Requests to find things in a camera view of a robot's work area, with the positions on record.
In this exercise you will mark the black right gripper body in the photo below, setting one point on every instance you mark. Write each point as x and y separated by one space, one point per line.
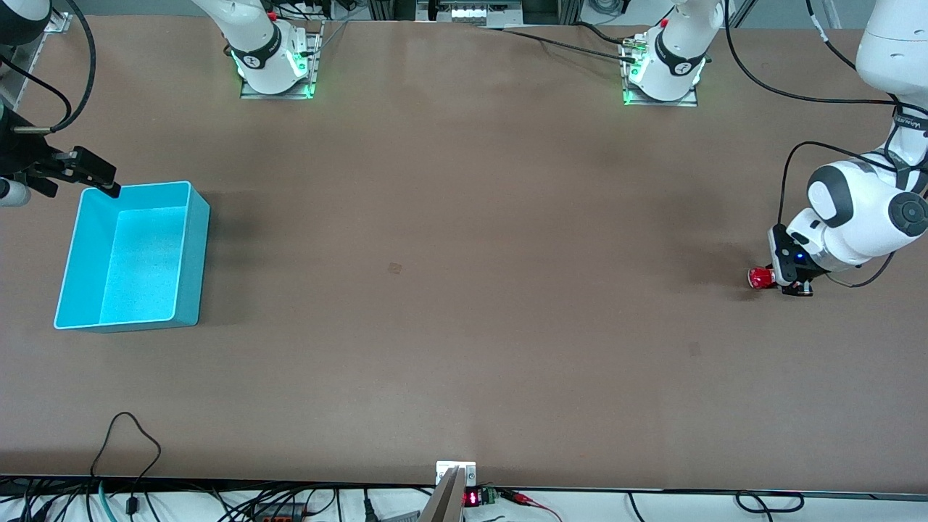
16 148

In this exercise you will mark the red beetle toy car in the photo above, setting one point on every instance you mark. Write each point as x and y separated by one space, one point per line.
760 278

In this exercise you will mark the blue plastic box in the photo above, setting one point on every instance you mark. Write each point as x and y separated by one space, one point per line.
138 268

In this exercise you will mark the black power strip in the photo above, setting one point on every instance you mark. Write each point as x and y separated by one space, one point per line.
279 512

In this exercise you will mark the red digit display module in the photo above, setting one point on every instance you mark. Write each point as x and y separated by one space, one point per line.
475 497

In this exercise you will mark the white lit device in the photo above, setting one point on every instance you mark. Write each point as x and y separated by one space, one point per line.
486 12

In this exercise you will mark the white mounting plate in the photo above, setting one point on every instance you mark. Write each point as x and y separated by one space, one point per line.
446 467

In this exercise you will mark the grey aluminium bar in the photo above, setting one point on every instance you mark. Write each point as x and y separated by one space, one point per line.
444 504

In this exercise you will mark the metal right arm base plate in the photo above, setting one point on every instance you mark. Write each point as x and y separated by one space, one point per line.
275 95

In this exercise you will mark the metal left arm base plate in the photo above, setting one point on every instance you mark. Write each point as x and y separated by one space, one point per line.
656 103

